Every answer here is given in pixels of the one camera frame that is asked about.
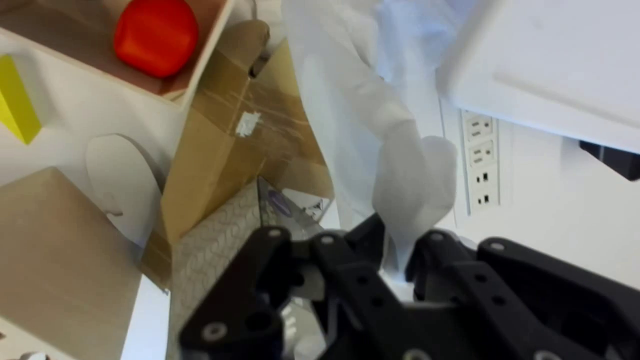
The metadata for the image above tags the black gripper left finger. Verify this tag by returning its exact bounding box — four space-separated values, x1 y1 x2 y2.
179 211 416 360

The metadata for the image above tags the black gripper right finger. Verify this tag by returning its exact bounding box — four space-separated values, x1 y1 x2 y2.
402 228 640 360

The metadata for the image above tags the white napkin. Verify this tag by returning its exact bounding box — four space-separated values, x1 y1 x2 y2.
278 0 463 276

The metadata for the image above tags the white power strip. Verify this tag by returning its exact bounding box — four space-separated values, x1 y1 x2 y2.
438 98 506 220

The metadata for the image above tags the brown cardboard box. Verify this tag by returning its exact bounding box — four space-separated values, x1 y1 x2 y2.
143 17 337 289

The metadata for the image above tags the thin clear plastic piece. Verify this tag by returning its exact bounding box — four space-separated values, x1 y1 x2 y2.
85 132 165 250

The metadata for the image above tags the wooden shape sorter cube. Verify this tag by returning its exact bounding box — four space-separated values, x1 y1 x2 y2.
0 165 147 360

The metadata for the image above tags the white container lid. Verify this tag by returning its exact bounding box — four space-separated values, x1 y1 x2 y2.
443 0 640 157

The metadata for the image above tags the red rounded wooden block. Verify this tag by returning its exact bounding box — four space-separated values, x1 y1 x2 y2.
112 0 203 81

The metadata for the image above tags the open wooden block box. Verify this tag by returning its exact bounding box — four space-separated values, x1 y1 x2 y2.
0 0 239 102

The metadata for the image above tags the yellow wooden wedge block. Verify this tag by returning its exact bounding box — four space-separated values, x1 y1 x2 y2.
0 54 44 148

